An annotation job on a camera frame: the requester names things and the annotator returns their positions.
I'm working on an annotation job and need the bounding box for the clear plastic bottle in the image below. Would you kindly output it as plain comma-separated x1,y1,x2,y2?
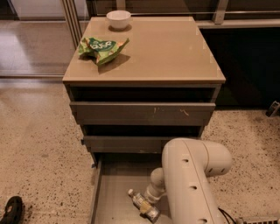
128,189,160,223

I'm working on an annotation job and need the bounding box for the floor vent grille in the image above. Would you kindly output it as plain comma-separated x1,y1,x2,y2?
236,216,280,224

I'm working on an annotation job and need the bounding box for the green chip bag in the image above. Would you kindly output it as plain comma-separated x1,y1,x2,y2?
78,38,130,66

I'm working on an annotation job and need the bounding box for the black shoe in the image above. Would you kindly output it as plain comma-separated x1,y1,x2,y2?
0,196,23,224

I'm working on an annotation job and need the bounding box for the top grey drawer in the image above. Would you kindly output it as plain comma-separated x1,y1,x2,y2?
70,101,215,126

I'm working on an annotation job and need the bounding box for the white ceramic bowl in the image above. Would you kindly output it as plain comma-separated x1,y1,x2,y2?
106,10,131,30

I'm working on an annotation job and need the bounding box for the grey drawer cabinet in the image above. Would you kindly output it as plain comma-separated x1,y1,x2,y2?
63,17,226,162

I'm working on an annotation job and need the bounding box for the small grey floor object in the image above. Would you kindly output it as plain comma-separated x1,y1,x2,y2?
265,101,280,117

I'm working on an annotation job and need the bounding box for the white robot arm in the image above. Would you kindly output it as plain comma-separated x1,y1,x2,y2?
144,138,232,224

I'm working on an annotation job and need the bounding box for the black cable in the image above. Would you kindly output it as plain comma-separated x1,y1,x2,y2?
218,207,238,224

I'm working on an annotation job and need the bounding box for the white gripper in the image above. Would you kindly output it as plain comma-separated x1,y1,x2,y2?
140,184,165,214

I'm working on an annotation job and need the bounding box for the open bottom grey drawer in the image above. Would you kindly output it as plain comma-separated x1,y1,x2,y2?
89,157,172,224

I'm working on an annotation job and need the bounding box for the middle grey drawer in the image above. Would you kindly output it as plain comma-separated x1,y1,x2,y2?
80,135,202,155

